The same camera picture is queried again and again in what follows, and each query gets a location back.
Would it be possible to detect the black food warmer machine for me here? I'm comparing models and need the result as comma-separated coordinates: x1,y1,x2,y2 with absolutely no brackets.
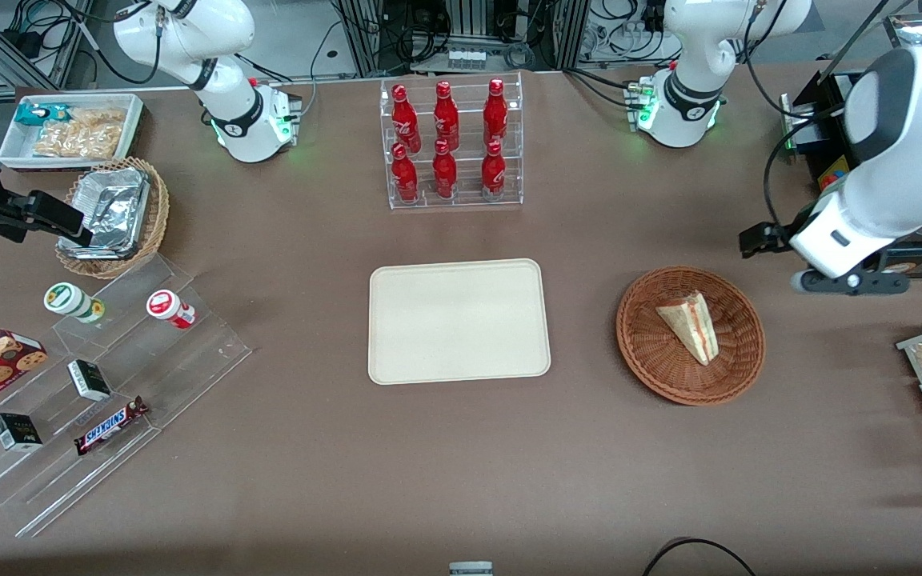
780,12,922,281

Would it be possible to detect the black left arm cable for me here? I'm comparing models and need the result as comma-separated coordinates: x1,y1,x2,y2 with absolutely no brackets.
741,0,858,233

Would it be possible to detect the cream plastic tray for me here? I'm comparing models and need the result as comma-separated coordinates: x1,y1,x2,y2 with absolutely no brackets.
368,258,552,386

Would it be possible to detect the red emergency stop button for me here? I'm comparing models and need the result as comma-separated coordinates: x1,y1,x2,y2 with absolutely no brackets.
820,158,851,194

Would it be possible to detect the green lid yogurt bottle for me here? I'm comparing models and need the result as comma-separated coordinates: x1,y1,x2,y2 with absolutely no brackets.
43,282,106,325

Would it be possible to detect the small black carton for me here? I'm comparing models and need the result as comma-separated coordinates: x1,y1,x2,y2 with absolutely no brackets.
0,412,44,452
66,359,113,402

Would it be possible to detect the red lid yogurt bottle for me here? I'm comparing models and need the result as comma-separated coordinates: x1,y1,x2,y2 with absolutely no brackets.
146,289,197,330

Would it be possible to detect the teal snack packet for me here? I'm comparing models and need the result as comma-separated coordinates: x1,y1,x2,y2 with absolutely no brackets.
14,103,71,128

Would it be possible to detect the aluminium frame rack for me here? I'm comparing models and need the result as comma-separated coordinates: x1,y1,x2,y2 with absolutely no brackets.
331,0,591,77

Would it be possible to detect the aluminium foil container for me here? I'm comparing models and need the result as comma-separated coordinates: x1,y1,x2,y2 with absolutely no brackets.
58,167,150,260

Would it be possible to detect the light wicker basket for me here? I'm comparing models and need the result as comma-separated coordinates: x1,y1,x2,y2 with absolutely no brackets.
54,156,170,280

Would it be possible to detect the clear bag of crackers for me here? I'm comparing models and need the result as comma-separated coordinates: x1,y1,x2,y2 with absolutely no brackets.
32,107,127,160

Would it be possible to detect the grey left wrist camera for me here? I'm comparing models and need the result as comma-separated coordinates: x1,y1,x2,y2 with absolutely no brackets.
791,269,912,296

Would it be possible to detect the red cola bottle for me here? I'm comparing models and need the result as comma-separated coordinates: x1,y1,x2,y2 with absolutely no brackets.
483,78,509,146
432,81,460,151
391,84,423,154
481,140,507,199
391,143,420,203
431,139,459,199

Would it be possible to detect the Snickers chocolate bar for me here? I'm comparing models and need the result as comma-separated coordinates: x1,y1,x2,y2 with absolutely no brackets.
74,396,149,457

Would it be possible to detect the clear acrylic stepped shelf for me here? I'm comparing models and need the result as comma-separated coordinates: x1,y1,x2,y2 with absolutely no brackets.
0,254,253,538

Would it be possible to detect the clear acrylic bottle rack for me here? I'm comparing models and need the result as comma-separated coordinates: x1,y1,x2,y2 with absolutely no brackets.
379,71,525,211

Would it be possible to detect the white rectangular bin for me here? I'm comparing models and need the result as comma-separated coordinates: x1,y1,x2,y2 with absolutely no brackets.
0,93,146,172

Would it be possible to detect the round brown wicker basket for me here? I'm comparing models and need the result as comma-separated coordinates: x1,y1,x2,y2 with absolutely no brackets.
616,266,767,406

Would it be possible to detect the black cable loop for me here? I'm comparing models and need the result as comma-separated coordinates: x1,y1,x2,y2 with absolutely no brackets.
641,537,759,576

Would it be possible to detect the triangular sandwich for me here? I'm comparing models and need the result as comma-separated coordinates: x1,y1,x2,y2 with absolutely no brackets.
655,291,720,367

